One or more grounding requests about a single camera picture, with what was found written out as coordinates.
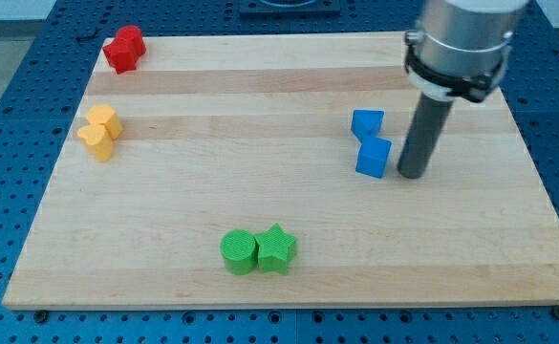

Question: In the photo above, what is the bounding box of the green star block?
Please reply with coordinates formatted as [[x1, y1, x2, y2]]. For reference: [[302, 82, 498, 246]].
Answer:
[[254, 224, 297, 275]]

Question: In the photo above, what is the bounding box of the red star block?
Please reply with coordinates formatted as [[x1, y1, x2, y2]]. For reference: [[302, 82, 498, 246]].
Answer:
[[102, 37, 138, 74]]

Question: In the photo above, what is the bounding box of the light wooden board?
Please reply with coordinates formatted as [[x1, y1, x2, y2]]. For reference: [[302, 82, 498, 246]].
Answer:
[[3, 32, 559, 311]]

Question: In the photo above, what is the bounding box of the yellow heart block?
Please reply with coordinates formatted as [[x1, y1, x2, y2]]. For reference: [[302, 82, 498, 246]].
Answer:
[[77, 124, 114, 161]]

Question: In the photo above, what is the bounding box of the blue cube block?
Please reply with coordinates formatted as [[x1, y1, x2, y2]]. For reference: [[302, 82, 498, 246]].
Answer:
[[355, 136, 392, 179]]

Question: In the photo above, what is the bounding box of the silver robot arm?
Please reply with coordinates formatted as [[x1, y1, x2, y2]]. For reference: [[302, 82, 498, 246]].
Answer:
[[404, 0, 528, 103]]

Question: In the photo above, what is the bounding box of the blue triangle block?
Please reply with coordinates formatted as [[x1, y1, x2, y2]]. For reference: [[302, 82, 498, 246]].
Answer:
[[351, 109, 385, 141]]

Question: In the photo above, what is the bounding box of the yellow hexagon block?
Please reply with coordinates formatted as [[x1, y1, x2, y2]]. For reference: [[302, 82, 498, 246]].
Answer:
[[85, 104, 123, 140]]

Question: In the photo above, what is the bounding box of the red crescent block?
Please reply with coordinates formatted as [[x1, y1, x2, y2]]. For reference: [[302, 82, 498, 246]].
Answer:
[[117, 25, 146, 57]]

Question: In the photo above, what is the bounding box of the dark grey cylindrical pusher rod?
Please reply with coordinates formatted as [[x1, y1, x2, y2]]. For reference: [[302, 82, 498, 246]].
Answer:
[[398, 94, 453, 179]]

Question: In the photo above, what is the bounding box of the green cylinder block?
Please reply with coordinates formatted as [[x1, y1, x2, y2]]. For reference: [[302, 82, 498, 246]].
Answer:
[[220, 229, 258, 275]]

